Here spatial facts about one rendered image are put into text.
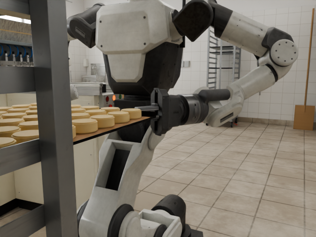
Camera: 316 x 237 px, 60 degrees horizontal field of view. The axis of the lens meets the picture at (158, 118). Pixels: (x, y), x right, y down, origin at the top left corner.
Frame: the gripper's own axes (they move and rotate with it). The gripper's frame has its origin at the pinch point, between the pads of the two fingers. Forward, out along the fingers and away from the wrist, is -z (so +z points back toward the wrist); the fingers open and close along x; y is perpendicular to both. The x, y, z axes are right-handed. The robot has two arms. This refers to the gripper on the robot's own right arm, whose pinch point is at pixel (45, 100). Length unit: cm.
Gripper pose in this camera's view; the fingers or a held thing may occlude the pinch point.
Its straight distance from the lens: 105.3
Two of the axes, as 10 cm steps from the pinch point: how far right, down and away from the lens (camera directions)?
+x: 0.0, -9.9, -1.6
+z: -0.9, -1.6, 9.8
